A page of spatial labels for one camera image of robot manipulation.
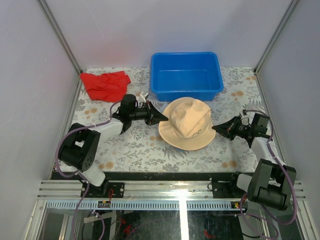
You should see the blue plastic bin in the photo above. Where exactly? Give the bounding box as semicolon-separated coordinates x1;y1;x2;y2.
149;52;224;102

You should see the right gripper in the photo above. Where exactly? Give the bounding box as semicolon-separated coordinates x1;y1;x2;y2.
212;115;253;141

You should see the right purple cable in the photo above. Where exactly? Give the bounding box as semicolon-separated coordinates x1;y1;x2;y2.
239;109;299;238

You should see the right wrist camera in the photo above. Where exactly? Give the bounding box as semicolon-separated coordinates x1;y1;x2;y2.
241;113;250;125

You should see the left aluminium frame post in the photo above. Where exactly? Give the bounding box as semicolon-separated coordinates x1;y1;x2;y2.
38;0;84;76

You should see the right aluminium frame post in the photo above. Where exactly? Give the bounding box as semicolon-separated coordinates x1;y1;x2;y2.
253;0;301;75

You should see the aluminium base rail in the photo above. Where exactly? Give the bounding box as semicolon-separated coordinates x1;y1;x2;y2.
37;179;307;201

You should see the beige bucket hat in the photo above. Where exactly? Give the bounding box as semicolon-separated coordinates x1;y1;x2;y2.
158;97;216;151

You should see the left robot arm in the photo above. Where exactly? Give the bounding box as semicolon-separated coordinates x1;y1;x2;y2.
54;94;168;198

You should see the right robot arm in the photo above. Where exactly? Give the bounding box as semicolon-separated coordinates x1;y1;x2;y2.
212;112;297;211

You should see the aluminium frame post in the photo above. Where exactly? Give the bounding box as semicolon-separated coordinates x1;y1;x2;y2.
38;0;84;76
253;0;301;75

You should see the red cloth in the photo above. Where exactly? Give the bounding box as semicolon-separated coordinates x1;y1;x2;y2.
79;71;131;103

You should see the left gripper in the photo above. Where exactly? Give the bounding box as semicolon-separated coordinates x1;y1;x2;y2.
129;100;169;126

